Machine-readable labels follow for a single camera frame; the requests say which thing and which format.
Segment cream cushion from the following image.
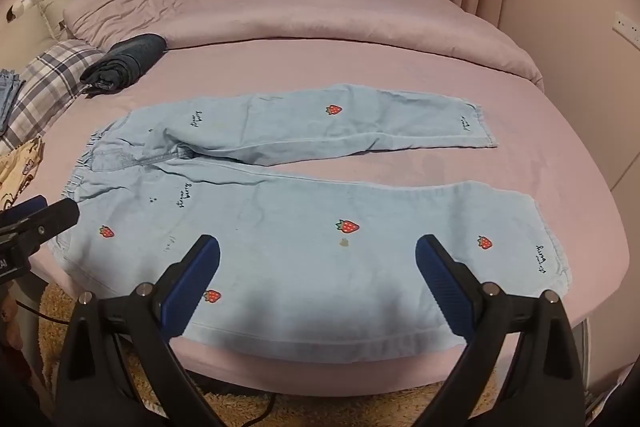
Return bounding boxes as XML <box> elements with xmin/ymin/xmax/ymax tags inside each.
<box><xmin>37</xmin><ymin>0</ymin><xmax>83</xmax><ymax>42</ymax></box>

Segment pink duvet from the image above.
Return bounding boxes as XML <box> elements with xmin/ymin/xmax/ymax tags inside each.
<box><xmin>165</xmin><ymin>0</ymin><xmax>546</xmax><ymax>92</ymax></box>

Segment bed with pink sheet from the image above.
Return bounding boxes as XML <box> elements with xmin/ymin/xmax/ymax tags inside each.
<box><xmin>0</xmin><ymin>0</ymin><xmax>631</xmax><ymax>398</ymax></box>

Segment black cable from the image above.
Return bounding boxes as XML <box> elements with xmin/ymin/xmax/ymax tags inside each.
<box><xmin>15</xmin><ymin>301</ymin><xmax>76</xmax><ymax>324</ymax></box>
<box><xmin>235</xmin><ymin>394</ymin><xmax>278</xmax><ymax>427</ymax></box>

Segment grey plaid pillow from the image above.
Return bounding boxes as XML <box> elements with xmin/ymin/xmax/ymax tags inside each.
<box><xmin>0</xmin><ymin>39</ymin><xmax>108</xmax><ymax>158</ymax></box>

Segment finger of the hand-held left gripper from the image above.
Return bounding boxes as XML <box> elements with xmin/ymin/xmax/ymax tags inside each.
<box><xmin>0</xmin><ymin>199</ymin><xmax>81</xmax><ymax>258</ymax></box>
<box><xmin>0</xmin><ymin>196</ymin><xmax>49</xmax><ymax>228</ymax></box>

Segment white wall socket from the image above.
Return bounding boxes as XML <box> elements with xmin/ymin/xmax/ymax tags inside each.
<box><xmin>612</xmin><ymin>11</ymin><xmax>640</xmax><ymax>48</ymax></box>

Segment cream cartoon print cloth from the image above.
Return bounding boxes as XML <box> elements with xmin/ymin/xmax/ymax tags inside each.
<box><xmin>0</xmin><ymin>136</ymin><xmax>46</xmax><ymax>210</ymax></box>

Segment light blue strawberry print pants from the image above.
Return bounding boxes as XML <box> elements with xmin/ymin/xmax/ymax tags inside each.
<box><xmin>47</xmin><ymin>83</ymin><xmax>573</xmax><ymax>365</ymax></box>

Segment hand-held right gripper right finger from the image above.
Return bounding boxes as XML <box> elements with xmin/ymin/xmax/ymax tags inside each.
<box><xmin>415</xmin><ymin>234</ymin><xmax>586</xmax><ymax>427</ymax></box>

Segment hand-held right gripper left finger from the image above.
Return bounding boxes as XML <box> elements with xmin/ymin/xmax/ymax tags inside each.
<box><xmin>55</xmin><ymin>234</ymin><xmax>221</xmax><ymax>427</ymax></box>

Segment folded blue denim clothing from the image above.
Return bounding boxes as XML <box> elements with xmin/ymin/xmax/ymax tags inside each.
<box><xmin>0</xmin><ymin>68</ymin><xmax>26</xmax><ymax>132</ymax></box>

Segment pink pillow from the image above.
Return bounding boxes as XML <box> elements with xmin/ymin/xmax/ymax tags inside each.
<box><xmin>62</xmin><ymin>0</ymin><xmax>201</xmax><ymax>52</ymax></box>

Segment dark folded clothing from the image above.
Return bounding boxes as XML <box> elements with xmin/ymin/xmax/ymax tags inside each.
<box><xmin>80</xmin><ymin>33</ymin><xmax>167</xmax><ymax>96</ymax></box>

